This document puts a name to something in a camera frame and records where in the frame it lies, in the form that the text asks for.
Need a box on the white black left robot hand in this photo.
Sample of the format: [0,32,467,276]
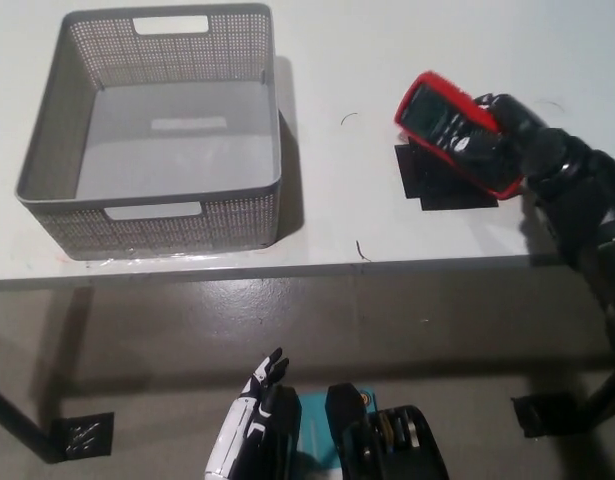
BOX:
[204,347,291,480]

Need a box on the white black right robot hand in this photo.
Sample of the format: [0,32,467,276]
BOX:
[451,92,571,191]

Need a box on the red digital multimeter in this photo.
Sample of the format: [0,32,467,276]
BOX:
[392,71,526,201]

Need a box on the black tape patch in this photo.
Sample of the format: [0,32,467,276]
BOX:
[394,134,502,212]

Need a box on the black teal robot torso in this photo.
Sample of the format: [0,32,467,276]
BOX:
[264,382,451,480]

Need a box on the black metal table leg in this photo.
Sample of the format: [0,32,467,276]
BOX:
[0,382,63,464]
[581,367,615,436]

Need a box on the grey perforated plastic basket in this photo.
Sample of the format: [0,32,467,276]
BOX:
[14,3,281,261]

